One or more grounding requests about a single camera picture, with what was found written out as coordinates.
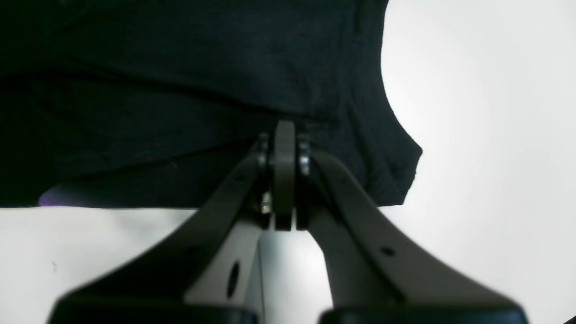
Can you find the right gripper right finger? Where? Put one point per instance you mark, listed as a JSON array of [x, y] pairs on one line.
[[377, 275]]

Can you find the black T-shirt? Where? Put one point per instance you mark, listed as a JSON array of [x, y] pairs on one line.
[[151, 103]]

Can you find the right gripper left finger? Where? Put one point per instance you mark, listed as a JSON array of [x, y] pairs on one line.
[[201, 273]]

